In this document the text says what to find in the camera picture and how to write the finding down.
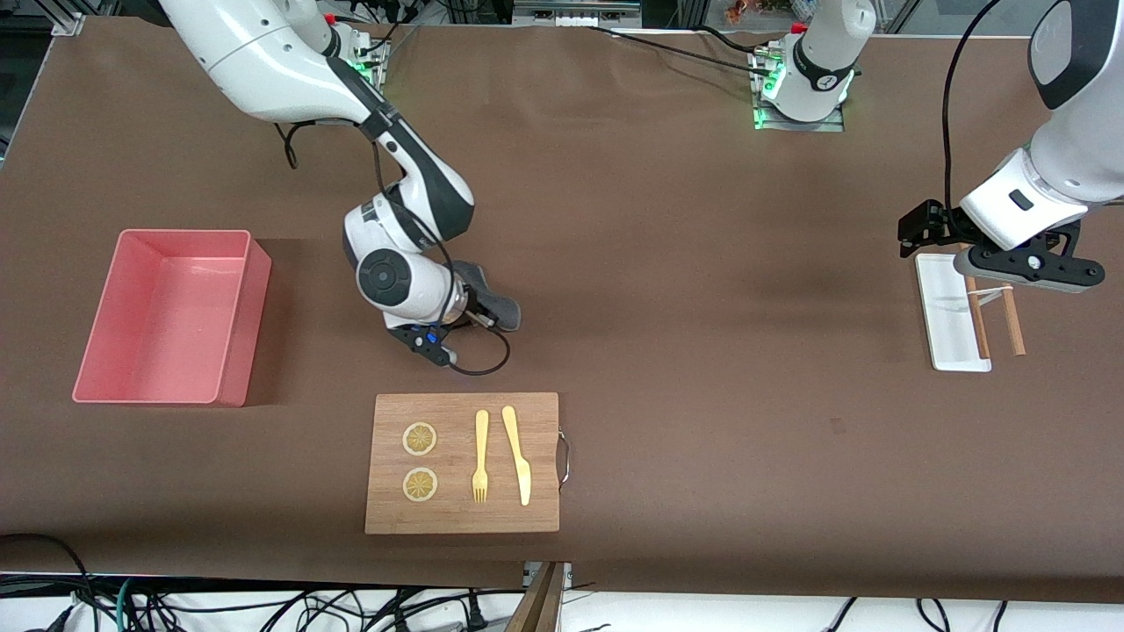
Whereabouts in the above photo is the short black table cable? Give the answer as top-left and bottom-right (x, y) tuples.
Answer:
(698, 25), (767, 51)

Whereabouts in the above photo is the wooden post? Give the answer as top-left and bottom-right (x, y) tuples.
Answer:
(505, 562), (565, 632)

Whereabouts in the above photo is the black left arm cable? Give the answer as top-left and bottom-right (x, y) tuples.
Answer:
(942, 0), (1004, 231)

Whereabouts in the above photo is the yellow plastic fork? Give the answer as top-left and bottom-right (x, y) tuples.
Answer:
(472, 410), (490, 504)

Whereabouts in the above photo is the yellow plastic knife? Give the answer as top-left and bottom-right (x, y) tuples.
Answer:
(501, 406), (532, 507)

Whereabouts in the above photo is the wooden cutting board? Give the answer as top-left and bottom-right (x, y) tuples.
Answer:
(364, 392), (572, 535)

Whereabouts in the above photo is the pink plastic bin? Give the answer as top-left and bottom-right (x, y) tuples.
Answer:
(72, 229), (272, 408)

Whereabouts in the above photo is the wooden cloth rack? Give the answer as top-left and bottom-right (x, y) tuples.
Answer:
(964, 276), (1027, 359)

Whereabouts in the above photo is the black looped floor cable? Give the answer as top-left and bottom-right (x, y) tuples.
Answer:
(0, 533), (93, 632)

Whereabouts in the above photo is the white rectangular tray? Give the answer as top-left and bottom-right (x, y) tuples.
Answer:
(915, 253), (993, 373)

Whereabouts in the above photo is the grey cloth with pink side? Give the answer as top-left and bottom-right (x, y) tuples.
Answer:
(452, 262), (522, 333)

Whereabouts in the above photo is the black base cable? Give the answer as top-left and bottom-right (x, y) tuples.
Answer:
(351, 0), (422, 55)

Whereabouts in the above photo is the long black table cable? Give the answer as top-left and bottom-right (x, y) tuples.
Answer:
(587, 25), (775, 76)

